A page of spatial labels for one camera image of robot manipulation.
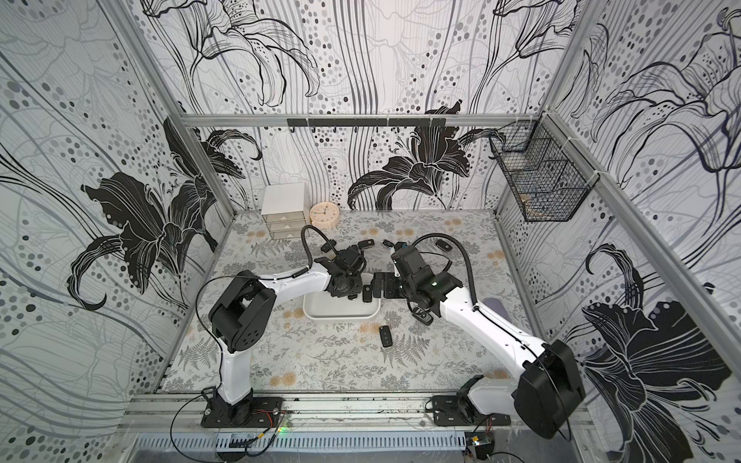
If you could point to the black wall rail bar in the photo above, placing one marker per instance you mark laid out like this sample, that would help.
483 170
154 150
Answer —
367 122

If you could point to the purple tray lid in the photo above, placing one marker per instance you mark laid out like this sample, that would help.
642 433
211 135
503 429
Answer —
497 306

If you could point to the black car key upright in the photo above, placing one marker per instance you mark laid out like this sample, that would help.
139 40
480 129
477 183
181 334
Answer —
378 282

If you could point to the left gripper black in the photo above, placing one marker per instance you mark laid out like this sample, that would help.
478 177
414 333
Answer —
357 285

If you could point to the black car key front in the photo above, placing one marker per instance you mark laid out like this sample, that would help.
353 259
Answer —
386 336

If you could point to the white cable duct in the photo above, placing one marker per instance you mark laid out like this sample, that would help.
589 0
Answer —
307 442

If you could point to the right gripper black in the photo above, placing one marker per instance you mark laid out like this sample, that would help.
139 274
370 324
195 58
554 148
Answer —
391 284

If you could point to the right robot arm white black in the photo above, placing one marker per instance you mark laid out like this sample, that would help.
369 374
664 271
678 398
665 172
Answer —
546 386

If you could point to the white mini drawer cabinet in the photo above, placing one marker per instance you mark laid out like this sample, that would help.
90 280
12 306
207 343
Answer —
285 210

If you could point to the black wire wall basket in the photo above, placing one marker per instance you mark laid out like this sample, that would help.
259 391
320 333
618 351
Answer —
545 182

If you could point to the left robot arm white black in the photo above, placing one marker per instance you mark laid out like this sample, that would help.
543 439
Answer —
241 314

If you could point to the white storage tray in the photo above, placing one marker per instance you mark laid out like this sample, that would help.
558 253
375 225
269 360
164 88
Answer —
321 307

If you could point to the pink round alarm clock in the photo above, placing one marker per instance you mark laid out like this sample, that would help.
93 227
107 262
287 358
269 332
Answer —
325 215

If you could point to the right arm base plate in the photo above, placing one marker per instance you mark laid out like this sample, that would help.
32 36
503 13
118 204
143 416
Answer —
450 410

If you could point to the silver black bmw key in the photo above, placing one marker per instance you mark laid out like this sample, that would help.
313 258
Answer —
422 316

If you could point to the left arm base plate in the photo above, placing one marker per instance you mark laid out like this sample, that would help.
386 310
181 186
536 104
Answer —
261 412

